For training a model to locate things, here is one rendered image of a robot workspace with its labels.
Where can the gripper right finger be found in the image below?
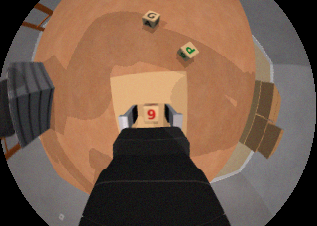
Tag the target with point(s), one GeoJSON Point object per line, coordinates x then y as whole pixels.
{"type": "Point", "coordinates": [172, 117]}

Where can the beige letter block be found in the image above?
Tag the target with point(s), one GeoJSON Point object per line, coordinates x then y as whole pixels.
{"type": "Point", "coordinates": [151, 19]}
{"type": "Point", "coordinates": [188, 51]}
{"type": "Point", "coordinates": [151, 112]}

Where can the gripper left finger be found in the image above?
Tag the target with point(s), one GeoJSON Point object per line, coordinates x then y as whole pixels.
{"type": "Point", "coordinates": [129, 118]}

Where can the tan square mat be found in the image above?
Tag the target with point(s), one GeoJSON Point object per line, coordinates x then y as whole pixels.
{"type": "Point", "coordinates": [165, 87]}

